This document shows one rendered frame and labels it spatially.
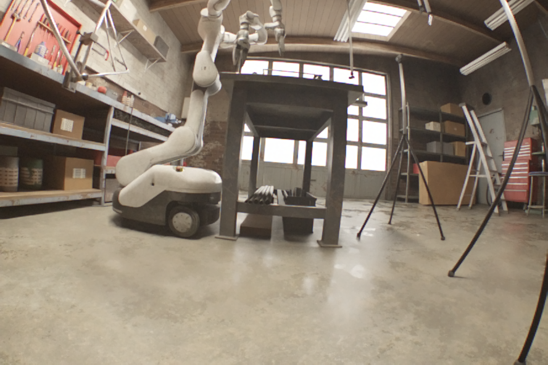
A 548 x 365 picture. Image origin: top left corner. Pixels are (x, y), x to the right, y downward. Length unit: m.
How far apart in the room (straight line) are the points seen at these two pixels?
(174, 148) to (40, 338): 1.13
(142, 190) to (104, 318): 0.78
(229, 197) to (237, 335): 0.82
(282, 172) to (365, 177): 1.69
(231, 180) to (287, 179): 3.29
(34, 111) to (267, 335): 1.51
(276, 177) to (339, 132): 3.29
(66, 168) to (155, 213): 0.79
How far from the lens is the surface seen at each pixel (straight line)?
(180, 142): 1.33
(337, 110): 1.29
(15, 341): 0.61
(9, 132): 1.40
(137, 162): 1.41
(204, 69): 1.43
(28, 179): 1.67
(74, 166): 1.78
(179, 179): 1.15
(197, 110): 1.39
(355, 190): 4.73
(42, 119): 1.57
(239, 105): 1.26
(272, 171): 4.44
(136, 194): 1.25
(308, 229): 1.54
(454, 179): 4.85
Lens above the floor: 0.37
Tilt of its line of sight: 4 degrees up
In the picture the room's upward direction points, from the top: 5 degrees clockwise
